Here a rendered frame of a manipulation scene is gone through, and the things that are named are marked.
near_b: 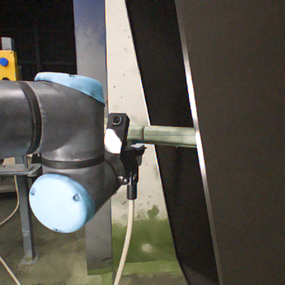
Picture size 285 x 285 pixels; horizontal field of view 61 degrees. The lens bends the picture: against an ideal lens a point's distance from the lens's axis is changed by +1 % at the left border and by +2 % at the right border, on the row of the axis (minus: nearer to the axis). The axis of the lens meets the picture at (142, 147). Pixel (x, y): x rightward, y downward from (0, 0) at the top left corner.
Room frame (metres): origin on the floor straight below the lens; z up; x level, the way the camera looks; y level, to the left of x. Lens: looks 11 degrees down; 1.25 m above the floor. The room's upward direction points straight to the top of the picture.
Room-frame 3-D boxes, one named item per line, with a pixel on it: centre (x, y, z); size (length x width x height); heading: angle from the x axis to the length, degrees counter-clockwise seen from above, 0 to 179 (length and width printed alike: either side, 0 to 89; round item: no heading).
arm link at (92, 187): (0.36, 0.10, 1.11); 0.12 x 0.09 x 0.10; 165
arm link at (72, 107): (0.34, 0.11, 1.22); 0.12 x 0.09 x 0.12; 139
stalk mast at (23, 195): (1.69, 0.89, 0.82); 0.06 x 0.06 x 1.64; 6
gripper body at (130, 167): (0.52, 0.06, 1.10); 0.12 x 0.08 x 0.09; 165
